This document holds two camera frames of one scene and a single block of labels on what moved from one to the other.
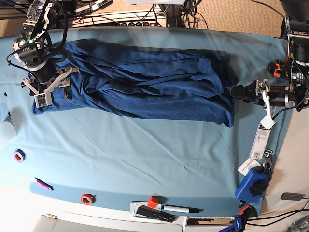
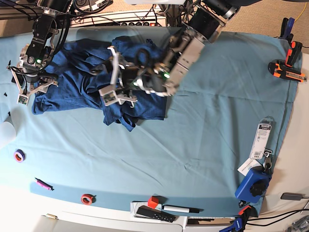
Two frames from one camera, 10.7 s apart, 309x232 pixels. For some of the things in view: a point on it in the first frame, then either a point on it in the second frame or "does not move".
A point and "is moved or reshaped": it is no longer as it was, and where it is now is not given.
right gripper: (254, 89) to (115, 92)
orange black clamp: (279, 68) does not move
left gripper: (44, 99) to (23, 97)
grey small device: (292, 196) does not move
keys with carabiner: (267, 165) does not move
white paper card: (246, 165) does not move
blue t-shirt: (94, 79) is moved or reshaped
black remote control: (152, 212) does not move
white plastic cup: (7, 133) does not move
